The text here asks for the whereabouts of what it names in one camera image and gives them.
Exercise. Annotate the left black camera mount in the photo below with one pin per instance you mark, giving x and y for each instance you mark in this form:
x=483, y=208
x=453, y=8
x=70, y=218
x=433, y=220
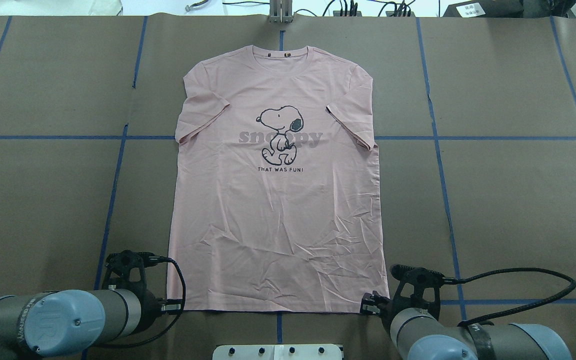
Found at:
x=118, y=268

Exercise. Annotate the black box with label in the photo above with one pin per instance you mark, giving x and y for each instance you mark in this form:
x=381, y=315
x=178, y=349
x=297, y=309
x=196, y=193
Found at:
x=485, y=9

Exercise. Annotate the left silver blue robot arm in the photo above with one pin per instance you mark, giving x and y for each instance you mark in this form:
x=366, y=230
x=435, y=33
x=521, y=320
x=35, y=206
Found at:
x=60, y=323

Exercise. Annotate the aluminium frame post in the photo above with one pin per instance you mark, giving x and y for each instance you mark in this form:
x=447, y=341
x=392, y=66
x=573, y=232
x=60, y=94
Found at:
x=281, y=11

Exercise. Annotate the pink printed t-shirt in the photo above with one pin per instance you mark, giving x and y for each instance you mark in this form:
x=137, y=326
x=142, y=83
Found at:
x=277, y=202

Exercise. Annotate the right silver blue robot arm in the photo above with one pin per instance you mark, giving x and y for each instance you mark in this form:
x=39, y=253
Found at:
x=417, y=335

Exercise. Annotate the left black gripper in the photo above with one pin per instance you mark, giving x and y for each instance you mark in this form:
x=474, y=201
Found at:
x=151, y=303

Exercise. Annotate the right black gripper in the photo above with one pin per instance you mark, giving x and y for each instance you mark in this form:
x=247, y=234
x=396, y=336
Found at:
x=384, y=306

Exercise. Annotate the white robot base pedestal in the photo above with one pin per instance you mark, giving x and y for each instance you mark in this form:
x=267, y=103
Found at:
x=317, y=351

